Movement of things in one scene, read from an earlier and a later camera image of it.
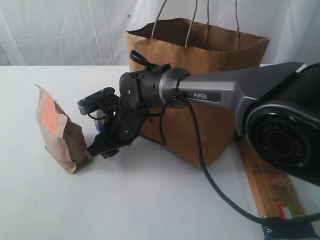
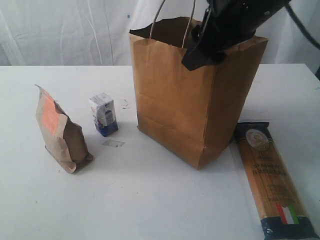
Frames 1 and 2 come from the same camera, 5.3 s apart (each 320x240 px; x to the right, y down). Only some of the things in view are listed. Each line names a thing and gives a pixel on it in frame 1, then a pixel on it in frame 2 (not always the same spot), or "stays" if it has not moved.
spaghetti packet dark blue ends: (277, 195) stays
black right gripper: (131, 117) -> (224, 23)
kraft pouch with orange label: (63, 137) stays
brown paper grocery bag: (200, 135) stays
